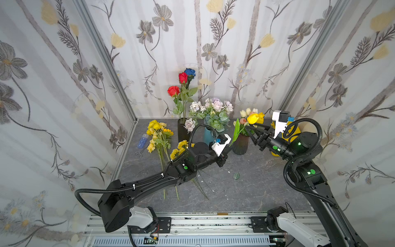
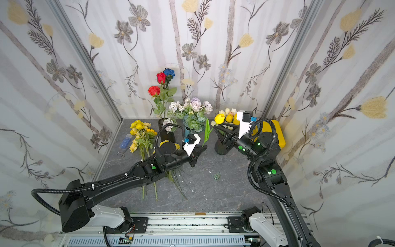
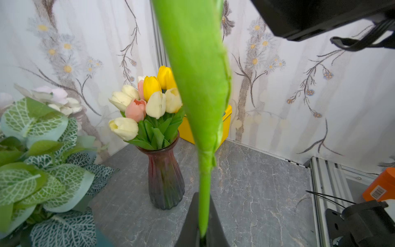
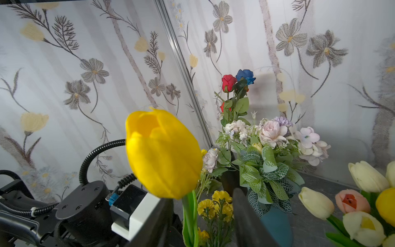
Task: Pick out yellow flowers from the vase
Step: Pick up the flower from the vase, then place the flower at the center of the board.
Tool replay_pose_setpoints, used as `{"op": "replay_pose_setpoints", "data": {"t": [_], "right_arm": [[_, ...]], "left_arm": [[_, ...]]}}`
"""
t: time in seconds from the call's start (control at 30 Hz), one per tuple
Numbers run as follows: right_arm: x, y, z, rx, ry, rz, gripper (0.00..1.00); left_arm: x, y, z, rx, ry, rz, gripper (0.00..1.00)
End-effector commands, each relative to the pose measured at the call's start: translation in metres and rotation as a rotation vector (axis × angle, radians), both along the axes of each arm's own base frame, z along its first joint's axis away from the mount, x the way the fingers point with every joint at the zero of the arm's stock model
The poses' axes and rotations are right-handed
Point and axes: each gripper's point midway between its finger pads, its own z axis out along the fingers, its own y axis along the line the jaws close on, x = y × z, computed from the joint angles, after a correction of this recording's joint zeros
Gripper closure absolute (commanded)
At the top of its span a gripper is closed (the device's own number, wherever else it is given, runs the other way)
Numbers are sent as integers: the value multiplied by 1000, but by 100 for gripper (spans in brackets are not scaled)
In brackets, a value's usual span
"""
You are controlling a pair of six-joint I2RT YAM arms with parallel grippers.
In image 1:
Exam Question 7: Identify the mixed tulip sunflower bouquet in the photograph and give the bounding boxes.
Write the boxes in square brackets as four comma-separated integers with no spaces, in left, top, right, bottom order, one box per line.
[234,108,265,139]

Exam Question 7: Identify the yellow rose bunch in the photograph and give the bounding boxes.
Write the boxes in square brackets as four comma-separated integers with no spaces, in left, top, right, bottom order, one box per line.
[145,119,180,200]

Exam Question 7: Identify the yellow marigold bouquet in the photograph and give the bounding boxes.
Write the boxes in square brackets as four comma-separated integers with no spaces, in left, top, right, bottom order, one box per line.
[184,97,234,133]

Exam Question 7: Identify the black vase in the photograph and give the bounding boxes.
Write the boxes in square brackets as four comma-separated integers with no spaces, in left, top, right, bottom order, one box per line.
[177,118,190,142]

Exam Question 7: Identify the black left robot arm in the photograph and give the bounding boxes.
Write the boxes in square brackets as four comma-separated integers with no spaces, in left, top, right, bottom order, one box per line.
[75,128,232,233]

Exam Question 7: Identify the dark glass vase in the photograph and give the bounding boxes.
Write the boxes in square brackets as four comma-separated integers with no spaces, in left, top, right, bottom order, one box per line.
[232,134,250,155]

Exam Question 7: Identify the blue pill organizer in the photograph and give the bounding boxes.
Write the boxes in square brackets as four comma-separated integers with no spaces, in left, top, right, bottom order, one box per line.
[137,134,149,150]

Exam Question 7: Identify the red rose bouquet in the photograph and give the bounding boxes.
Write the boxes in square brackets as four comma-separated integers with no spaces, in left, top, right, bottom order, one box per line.
[167,68,197,124]

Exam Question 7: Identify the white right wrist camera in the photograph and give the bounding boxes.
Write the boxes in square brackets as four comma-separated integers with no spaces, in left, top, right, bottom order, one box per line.
[272,110,294,139]

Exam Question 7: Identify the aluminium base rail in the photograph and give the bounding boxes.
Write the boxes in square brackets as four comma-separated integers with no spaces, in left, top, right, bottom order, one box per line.
[81,211,340,247]

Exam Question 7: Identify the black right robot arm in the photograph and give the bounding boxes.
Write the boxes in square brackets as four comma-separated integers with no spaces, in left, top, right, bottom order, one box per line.
[246,118,367,247]

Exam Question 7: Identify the teal vase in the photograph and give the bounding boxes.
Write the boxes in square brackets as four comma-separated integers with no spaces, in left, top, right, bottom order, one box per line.
[203,128,215,145]

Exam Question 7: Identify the small metal scissors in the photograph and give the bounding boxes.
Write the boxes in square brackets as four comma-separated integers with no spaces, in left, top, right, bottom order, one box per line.
[135,149,144,157]

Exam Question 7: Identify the yellow lidded box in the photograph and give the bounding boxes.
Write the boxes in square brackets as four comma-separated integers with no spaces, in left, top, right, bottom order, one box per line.
[271,121,301,157]

